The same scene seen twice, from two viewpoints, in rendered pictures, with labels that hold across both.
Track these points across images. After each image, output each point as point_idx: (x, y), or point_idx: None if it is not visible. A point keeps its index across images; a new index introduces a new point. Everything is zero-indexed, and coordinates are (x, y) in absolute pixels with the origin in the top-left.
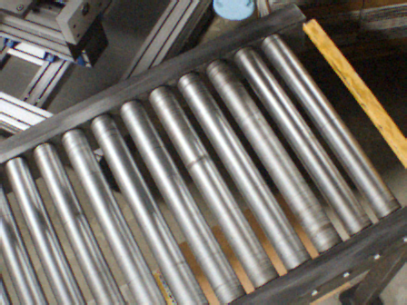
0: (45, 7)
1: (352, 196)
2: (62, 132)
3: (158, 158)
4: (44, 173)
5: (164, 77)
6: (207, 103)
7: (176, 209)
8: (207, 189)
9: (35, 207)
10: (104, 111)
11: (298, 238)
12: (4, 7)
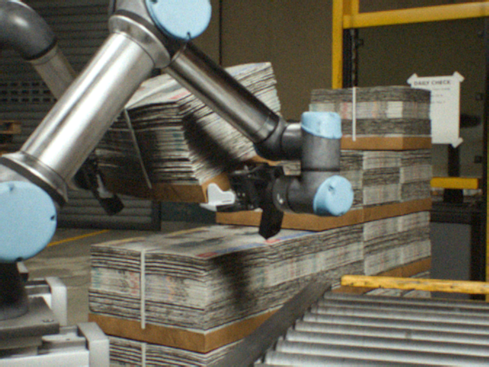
0: (60, 340)
1: None
2: (261, 353)
3: (380, 336)
4: None
5: (291, 317)
6: (353, 315)
7: (452, 347)
8: (448, 336)
9: None
10: (278, 337)
11: None
12: (21, 325)
